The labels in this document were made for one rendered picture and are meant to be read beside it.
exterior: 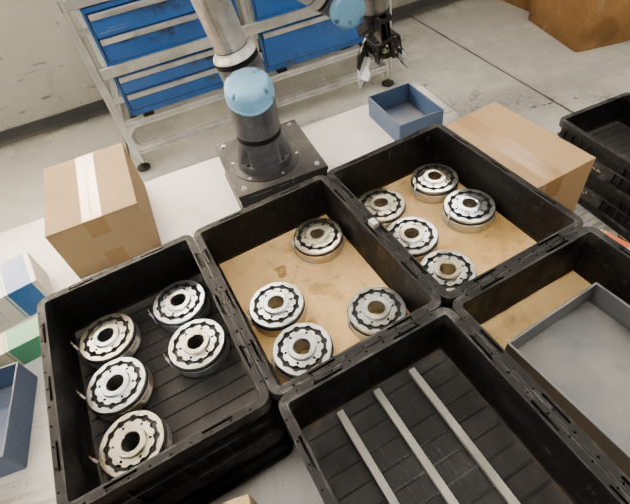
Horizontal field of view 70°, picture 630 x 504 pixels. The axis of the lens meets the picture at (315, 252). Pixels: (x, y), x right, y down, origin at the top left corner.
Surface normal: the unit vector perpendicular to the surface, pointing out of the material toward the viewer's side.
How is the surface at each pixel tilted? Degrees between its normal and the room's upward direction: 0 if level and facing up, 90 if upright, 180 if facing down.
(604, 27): 91
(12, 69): 90
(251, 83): 10
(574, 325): 0
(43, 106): 90
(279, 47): 90
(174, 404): 0
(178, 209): 0
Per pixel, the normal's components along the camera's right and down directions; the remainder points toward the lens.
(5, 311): 0.57, 0.56
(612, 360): -0.13, -0.66
